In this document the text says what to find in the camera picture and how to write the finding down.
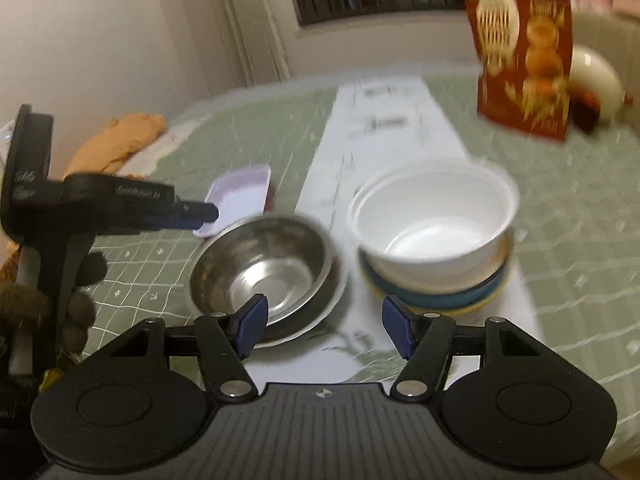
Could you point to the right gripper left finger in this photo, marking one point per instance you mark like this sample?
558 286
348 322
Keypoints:
224 343

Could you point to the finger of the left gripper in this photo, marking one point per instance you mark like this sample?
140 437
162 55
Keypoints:
198 212
170 223

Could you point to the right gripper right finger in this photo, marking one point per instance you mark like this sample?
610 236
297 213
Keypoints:
424 341

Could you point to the lilac rectangular plastic tray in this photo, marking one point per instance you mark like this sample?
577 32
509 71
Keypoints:
237 194

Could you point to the blue enamel bowl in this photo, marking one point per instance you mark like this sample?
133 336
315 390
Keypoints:
440 294

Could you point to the white yellow-rimmed ceramic bowl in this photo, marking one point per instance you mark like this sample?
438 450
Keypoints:
475 304

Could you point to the stainless steel bowl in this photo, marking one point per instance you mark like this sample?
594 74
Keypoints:
272 235

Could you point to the white floral plate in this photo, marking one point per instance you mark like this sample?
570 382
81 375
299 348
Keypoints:
310 309

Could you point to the white disposable plastic bowl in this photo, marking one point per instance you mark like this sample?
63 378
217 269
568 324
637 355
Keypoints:
435 227

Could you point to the cartoon print bedsheet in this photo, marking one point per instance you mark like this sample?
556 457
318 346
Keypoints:
144 162

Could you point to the orange cloth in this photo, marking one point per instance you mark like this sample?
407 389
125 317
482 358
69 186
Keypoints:
108 151

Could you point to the green checked tablecloth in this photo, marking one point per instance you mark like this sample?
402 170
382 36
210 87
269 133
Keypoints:
574 276

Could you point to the white deer table runner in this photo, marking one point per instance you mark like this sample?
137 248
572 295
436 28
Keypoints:
322 145

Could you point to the beige curtain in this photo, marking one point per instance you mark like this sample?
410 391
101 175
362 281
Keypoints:
257 38

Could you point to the dark red round object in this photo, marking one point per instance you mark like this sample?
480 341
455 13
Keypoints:
585 110

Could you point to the red quail eggs bag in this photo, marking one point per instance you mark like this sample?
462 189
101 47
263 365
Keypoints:
525 48

